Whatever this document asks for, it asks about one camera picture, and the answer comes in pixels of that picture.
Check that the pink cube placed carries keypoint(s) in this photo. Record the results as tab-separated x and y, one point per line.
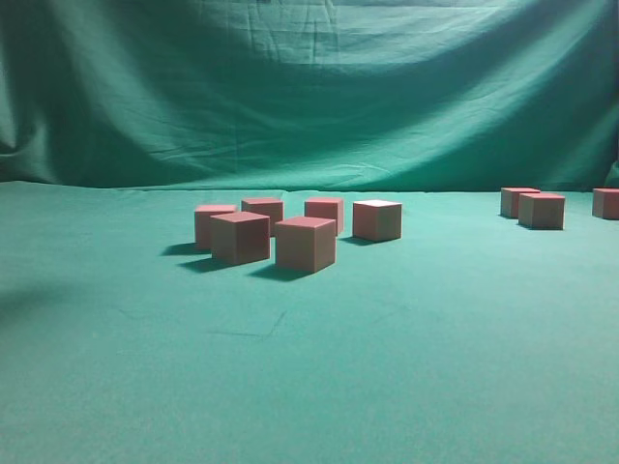
271	207

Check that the pink cube row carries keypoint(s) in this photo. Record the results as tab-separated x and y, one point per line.
202	224
306	244

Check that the green cloth backdrop and cover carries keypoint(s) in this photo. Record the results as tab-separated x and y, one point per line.
470	339

